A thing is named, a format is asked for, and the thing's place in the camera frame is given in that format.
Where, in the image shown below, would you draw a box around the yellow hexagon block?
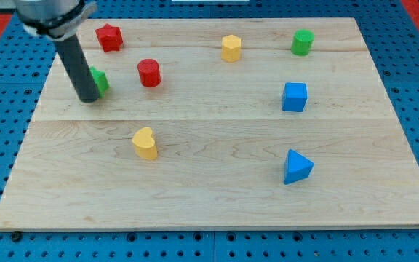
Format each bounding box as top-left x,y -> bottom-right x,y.
221,35 -> 242,63

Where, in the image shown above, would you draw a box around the blue cube block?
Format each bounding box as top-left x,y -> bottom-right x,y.
282,82 -> 308,112

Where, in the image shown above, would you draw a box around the green cylinder block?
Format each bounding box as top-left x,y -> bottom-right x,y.
291,29 -> 314,56

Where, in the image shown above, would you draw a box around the wooden board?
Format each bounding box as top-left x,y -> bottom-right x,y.
0,18 -> 419,232

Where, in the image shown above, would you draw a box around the blue triangle block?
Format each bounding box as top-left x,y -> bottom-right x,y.
284,149 -> 314,185

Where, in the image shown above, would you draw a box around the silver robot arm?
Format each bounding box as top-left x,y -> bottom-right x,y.
14,0 -> 100,103

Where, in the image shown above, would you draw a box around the yellow heart block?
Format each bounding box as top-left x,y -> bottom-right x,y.
132,127 -> 158,160

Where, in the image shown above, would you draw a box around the red star block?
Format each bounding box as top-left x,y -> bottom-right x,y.
95,23 -> 123,52

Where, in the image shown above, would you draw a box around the green star block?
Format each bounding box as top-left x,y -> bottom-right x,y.
89,66 -> 110,98

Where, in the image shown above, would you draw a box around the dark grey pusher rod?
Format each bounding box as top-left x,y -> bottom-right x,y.
54,34 -> 100,103

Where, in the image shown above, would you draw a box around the red cylinder block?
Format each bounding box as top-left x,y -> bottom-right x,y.
137,59 -> 161,88

